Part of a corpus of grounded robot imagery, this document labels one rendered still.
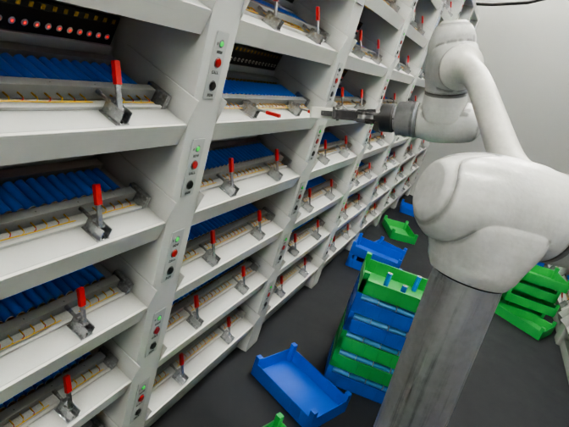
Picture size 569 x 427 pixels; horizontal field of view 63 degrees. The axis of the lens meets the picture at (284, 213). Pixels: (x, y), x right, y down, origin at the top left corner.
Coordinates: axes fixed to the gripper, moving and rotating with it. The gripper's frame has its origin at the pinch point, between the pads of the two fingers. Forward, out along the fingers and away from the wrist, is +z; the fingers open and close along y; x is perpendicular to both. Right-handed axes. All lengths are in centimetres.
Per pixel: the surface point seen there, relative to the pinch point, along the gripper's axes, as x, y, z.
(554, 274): -94, 191, -92
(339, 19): 26.9, 16.0, 2.8
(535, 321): -119, 171, -84
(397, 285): -63, 43, -20
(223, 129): -3.4, -40.3, 7.8
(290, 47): 15.3, -17.8, 3.4
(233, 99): 2.6, -31.3, 10.8
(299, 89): 6.0, 15.7, 14.2
